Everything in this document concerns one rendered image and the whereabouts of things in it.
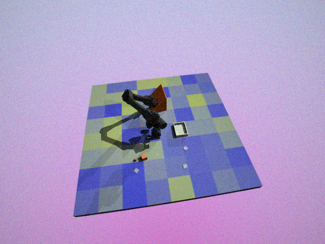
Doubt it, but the white rectangular tray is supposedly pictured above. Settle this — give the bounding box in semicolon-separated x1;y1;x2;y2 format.
173;122;188;138

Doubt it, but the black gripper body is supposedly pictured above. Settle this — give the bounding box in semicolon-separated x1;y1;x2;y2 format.
153;124;161;136

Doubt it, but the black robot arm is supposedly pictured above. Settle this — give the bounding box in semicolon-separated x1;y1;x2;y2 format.
121;89;167;129

